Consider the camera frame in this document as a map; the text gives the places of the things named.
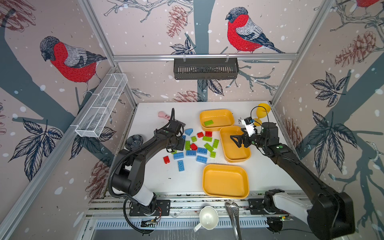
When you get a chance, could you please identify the red tall brick centre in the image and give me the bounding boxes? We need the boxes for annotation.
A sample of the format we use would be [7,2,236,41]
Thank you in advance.
[190,144,198,151]

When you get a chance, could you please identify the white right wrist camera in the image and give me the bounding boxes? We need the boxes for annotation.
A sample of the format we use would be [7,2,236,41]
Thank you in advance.
[241,117,257,137]

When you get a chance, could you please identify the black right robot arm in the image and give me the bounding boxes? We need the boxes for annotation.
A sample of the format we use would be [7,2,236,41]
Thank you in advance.
[231,118,356,240]

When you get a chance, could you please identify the green brick diagonal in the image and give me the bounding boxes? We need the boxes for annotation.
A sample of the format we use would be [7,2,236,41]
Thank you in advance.
[204,143,214,152]

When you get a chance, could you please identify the blue brick centre right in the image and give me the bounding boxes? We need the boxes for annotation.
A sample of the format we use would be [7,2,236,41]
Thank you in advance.
[197,148,208,155]

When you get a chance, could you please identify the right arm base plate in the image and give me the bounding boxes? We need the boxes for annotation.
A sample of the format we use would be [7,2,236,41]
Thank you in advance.
[247,198,288,216]

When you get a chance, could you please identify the blue brick lower right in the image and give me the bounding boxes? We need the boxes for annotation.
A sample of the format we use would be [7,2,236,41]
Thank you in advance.
[196,156,208,164]

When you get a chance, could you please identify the yellow tray far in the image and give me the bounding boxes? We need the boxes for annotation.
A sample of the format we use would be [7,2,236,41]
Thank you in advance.
[200,109,235,132]

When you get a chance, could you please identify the blue roof-shaped brick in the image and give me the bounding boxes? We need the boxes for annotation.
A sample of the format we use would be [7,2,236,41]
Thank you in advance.
[185,129,193,136]

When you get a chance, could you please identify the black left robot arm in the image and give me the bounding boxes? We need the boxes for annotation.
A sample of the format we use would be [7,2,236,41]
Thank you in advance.
[108,120,185,207]

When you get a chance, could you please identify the white mesh wall shelf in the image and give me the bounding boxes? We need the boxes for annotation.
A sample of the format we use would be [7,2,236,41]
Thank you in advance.
[75,73,128,138]

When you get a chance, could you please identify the black wire wall basket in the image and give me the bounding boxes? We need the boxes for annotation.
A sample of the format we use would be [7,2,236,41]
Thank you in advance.
[174,58,239,80]

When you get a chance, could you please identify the yellow tray near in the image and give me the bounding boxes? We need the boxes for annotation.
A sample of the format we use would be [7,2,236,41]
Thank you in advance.
[203,164,250,199]

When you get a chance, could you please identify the green brick right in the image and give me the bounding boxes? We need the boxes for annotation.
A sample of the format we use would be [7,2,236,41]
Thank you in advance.
[213,139,220,149]

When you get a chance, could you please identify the yellow tray middle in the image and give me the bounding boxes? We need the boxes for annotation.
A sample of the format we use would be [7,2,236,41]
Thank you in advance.
[220,126,251,163]

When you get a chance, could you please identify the blue brick horizontal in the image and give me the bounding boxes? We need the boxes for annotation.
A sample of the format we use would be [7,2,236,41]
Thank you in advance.
[173,152,185,160]

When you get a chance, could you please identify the yellow tray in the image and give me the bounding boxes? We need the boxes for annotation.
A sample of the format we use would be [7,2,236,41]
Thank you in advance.
[200,109,235,132]
[203,164,250,199]
[220,126,251,163]

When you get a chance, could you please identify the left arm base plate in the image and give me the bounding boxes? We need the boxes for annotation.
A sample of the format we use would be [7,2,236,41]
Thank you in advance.
[129,200,171,217]

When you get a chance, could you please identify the green brick top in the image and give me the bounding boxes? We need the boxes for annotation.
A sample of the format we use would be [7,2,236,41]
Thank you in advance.
[203,136,213,142]

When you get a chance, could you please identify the white measuring cup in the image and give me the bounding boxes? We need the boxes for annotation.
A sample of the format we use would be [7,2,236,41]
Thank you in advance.
[194,206,219,232]

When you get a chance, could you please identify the green upturned long brick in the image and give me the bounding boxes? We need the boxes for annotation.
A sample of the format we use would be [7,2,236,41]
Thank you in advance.
[185,141,191,151]

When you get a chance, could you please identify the blue brick bottom vertical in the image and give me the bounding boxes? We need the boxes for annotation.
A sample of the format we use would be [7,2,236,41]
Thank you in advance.
[177,160,185,172]

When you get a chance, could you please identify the yellow plastic goblet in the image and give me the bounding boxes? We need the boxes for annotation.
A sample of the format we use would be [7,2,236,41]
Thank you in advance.
[251,103,271,126]

